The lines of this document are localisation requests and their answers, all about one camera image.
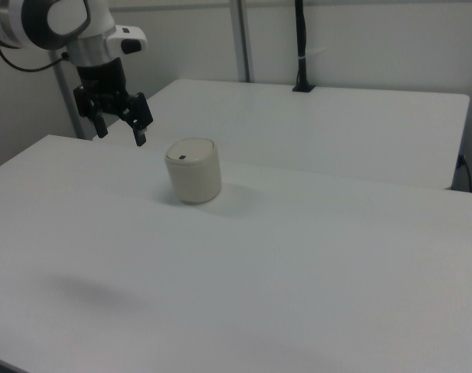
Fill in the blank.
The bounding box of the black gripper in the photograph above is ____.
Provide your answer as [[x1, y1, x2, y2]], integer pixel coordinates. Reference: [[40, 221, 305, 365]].
[[72, 57, 155, 147]]

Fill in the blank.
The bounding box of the cream cylindrical cup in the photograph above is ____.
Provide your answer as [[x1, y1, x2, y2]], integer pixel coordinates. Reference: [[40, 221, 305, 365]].
[[164, 137, 224, 206]]

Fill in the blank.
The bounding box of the white side table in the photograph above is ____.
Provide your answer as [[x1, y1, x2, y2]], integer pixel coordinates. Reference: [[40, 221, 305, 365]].
[[90, 78, 471, 191]]

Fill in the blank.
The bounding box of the white zip tie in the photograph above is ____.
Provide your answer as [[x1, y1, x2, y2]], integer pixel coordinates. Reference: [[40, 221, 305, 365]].
[[299, 47, 327, 61]]

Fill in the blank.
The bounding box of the thin grey metal frame post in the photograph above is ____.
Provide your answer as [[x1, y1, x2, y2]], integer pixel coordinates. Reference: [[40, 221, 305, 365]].
[[55, 63, 86, 141]]

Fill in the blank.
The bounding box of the black arm cable with connector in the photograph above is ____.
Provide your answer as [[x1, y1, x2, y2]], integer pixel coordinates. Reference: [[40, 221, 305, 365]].
[[0, 45, 70, 73]]

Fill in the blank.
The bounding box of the wide grey metal frame post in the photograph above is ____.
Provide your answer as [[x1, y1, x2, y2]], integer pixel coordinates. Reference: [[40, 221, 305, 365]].
[[230, 0, 257, 84]]

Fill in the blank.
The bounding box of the black camera pole with cables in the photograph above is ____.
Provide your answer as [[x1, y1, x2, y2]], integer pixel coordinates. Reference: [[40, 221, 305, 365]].
[[292, 0, 316, 93]]

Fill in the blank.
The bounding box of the black cable behind table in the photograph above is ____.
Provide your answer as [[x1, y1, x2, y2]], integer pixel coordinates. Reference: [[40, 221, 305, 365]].
[[456, 154, 472, 192]]

